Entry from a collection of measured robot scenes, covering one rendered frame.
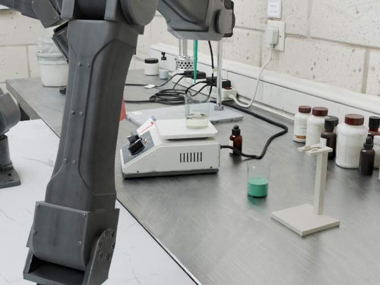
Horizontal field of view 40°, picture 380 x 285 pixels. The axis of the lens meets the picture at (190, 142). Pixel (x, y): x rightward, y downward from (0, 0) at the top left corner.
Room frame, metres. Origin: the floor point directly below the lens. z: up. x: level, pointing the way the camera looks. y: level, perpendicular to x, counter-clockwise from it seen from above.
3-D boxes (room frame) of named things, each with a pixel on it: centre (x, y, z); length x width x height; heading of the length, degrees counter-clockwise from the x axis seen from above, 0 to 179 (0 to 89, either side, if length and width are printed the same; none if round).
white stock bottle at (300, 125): (1.25, -0.28, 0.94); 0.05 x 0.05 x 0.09
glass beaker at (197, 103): (1.05, -0.02, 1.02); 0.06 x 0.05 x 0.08; 85
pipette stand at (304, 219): (0.79, -0.19, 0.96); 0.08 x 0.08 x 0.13; 29
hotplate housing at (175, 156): (1.06, 0.04, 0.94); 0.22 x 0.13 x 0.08; 100
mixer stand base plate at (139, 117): (1.48, 0.02, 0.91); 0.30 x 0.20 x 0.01; 117
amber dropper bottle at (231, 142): (1.14, -0.10, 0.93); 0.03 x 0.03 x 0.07
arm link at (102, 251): (0.50, 0.13, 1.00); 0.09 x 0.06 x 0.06; 66
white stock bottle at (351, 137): (1.07, -0.35, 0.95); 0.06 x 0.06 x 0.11
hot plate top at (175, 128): (1.06, 0.01, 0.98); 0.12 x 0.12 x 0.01; 10
